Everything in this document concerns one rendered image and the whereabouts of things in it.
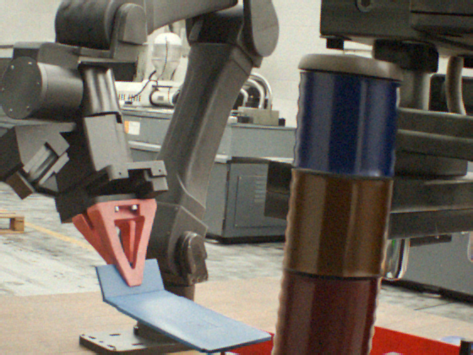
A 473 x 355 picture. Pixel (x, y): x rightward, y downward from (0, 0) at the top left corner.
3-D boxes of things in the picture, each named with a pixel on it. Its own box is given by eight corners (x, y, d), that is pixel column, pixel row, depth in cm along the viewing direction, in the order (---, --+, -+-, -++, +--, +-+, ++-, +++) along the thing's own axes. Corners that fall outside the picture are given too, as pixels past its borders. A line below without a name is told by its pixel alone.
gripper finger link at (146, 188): (133, 279, 78) (106, 172, 80) (89, 296, 83) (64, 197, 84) (193, 270, 83) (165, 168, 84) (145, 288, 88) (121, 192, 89)
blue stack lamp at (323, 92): (336, 164, 36) (343, 79, 36) (413, 177, 34) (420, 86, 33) (269, 162, 34) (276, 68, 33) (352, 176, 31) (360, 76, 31)
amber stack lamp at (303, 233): (327, 254, 37) (335, 168, 36) (402, 270, 34) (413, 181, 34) (259, 261, 34) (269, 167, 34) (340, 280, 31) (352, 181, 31)
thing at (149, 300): (152, 288, 87) (154, 258, 86) (270, 340, 76) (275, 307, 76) (93, 296, 82) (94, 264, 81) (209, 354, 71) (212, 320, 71)
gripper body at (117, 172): (113, 184, 79) (95, 103, 80) (56, 218, 86) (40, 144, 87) (171, 180, 84) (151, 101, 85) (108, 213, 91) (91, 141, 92)
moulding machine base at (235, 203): (-47, 168, 1160) (-41, 95, 1152) (16, 169, 1228) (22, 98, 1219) (219, 247, 752) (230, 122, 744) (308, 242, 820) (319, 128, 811)
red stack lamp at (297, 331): (316, 339, 37) (326, 259, 37) (388, 357, 34) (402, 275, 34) (250, 352, 34) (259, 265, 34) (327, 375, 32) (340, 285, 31)
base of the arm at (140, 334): (254, 276, 107) (211, 265, 112) (116, 288, 93) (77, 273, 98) (247, 341, 108) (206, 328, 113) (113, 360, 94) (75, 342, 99)
